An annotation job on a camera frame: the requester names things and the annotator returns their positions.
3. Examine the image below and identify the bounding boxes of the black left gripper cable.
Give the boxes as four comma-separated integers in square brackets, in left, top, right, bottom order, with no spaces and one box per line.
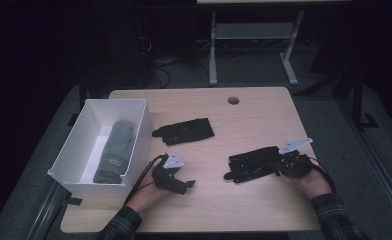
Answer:
[123,153,169,205]

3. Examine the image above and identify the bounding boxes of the black glove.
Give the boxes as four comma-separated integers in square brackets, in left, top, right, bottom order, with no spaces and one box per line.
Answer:
[223,145,282,184]
[151,117,216,147]

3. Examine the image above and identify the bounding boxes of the grey mitten with label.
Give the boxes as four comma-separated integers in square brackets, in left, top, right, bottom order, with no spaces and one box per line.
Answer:
[92,119,137,185]

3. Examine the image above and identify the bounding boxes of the black metal stand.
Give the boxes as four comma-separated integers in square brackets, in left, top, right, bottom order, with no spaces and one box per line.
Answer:
[348,66,380,132]

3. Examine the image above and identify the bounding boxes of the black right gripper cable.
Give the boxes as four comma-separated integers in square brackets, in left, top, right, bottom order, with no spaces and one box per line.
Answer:
[307,155,338,195]

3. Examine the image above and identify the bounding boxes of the aluminium rail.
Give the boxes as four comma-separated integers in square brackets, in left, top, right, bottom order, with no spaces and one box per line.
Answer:
[25,181,69,240]
[337,98,392,231]

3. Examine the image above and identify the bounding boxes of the person's right hand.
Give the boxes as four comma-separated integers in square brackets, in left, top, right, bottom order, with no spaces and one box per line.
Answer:
[291,167,334,201]

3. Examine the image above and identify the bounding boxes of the white cardboard box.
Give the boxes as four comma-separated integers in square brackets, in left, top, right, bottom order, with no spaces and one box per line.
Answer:
[47,98,153,198]

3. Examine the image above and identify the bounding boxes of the black floor cables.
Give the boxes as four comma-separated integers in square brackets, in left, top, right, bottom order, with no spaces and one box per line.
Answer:
[135,19,172,90]

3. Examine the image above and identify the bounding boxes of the person's left hand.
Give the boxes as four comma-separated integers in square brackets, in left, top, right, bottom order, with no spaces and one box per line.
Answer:
[127,169,173,214]

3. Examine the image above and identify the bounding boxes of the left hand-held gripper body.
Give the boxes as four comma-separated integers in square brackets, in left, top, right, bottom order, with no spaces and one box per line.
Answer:
[151,150,185,192]

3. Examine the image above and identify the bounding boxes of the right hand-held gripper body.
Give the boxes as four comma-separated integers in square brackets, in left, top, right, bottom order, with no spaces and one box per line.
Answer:
[278,137,314,179]

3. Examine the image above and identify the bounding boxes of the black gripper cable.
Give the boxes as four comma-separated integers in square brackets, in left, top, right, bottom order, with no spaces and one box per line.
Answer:
[123,153,169,205]
[307,155,338,195]

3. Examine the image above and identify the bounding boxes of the grey metal desk frame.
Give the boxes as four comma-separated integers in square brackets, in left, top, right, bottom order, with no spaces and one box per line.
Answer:
[208,9,306,87]

